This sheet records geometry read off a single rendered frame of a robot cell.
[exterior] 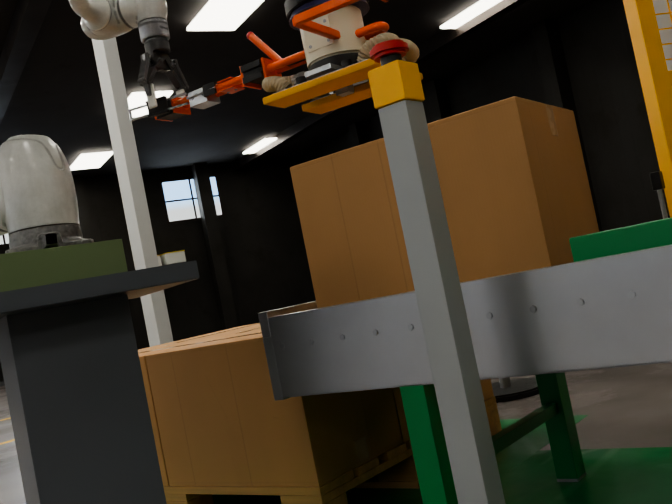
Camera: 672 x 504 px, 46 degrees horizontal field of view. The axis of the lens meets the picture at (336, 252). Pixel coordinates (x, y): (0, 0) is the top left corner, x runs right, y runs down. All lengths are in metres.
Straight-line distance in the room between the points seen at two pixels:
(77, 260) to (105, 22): 1.02
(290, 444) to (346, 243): 0.57
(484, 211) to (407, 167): 0.37
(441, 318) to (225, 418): 1.03
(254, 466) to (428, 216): 1.08
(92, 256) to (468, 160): 0.83
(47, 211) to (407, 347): 0.83
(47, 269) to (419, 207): 0.80
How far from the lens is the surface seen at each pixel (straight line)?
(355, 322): 1.69
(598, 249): 1.54
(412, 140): 1.37
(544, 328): 1.48
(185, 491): 2.45
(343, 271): 1.88
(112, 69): 5.87
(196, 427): 2.35
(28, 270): 1.73
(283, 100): 2.09
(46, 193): 1.82
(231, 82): 2.31
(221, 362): 2.21
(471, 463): 1.40
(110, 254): 1.76
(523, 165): 1.67
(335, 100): 2.20
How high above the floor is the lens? 0.64
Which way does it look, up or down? 2 degrees up
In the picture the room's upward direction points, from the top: 11 degrees counter-clockwise
